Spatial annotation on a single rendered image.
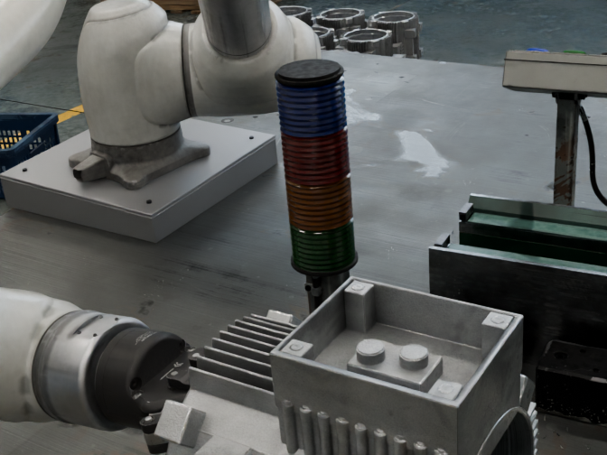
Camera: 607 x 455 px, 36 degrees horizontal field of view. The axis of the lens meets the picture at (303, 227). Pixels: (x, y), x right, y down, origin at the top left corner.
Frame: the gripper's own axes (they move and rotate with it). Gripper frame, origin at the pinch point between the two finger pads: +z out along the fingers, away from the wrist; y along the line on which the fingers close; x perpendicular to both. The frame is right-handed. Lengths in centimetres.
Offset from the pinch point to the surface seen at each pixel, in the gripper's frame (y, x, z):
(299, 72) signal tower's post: 22.6, -17.0, -14.6
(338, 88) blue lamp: 23.7, -15.1, -11.8
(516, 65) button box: 77, -1, -17
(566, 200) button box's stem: 78, 19, -13
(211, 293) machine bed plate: 45, 20, -52
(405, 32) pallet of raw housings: 269, 37, -136
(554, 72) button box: 77, 0, -12
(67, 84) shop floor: 297, 58, -357
